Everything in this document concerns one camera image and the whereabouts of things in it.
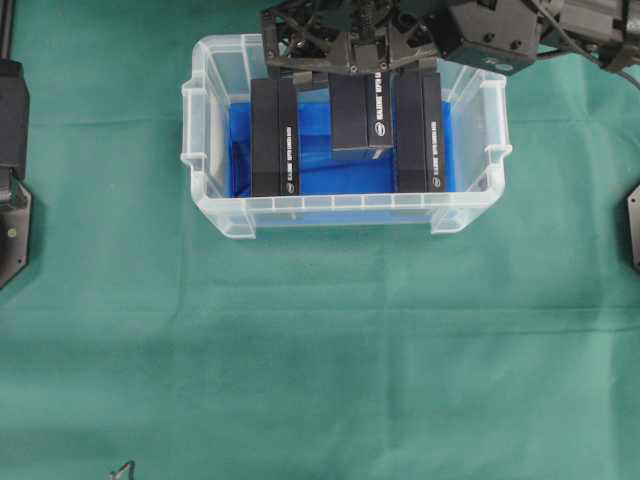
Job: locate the black camera box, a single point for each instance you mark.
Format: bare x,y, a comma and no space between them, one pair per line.
420,154
361,119
274,138

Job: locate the clear plastic storage case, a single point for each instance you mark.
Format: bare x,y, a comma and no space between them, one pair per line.
221,71

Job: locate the green table cloth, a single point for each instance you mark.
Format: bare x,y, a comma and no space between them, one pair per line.
137,331

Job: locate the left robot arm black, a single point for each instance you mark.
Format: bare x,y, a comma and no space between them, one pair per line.
16,199

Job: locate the black frame rail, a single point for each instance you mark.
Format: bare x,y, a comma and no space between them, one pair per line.
6,25

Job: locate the blue sheet inside case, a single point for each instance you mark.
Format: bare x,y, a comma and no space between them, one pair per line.
321,171

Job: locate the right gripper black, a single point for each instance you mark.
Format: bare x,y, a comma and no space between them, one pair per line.
311,39

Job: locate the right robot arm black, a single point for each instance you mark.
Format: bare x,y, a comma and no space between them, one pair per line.
506,37

